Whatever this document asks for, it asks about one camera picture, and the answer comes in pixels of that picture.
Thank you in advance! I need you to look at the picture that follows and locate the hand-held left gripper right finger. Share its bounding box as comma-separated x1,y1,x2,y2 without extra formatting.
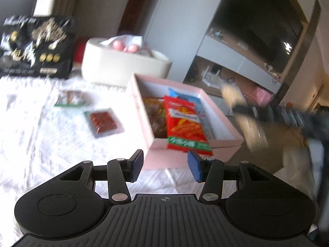
187,150,277,204

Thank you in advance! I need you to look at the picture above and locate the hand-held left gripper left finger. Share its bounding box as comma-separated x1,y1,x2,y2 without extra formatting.
59,149,144,204

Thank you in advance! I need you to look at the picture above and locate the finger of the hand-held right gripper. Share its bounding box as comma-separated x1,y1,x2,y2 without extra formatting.
231,104,274,121

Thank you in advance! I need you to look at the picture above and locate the pink box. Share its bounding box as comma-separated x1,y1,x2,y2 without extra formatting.
125,73,245,171

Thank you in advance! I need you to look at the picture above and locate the red snack packet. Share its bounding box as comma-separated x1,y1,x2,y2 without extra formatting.
163,95,214,157

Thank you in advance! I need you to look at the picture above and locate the brown snack packet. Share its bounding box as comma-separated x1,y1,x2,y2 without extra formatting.
142,97,168,139

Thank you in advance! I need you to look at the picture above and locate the blue snack packet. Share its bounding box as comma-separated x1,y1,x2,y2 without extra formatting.
168,87,206,115

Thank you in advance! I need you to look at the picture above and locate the pink bag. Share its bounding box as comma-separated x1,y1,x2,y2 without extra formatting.
252,84,273,106

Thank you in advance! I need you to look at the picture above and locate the white pillow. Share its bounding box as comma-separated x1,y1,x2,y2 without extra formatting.
275,137,326,206

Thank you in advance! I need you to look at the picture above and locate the white router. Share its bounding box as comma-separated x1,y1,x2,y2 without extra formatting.
201,65,225,86

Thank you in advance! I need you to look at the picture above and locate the grey television cabinet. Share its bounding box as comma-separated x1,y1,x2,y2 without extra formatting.
183,35,288,106

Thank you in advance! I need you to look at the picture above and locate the clear packet with red contents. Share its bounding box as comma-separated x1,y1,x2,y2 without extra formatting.
84,109,124,139

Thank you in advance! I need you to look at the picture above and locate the black television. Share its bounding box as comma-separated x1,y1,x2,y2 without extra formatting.
206,0,311,74

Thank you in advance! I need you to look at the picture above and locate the green-edged snack packet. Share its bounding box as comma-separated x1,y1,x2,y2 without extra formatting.
53,89,93,108

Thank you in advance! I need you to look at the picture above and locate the beige round basket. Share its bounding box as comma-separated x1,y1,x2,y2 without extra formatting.
81,35,173,87

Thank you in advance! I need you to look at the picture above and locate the white tissue paper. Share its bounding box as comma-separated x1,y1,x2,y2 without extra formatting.
100,33,170,60

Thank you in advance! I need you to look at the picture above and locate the red object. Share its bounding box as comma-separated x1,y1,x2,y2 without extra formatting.
74,37,87,63

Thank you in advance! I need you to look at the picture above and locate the black gold-print gift box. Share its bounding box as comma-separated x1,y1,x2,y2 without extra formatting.
0,15,75,80

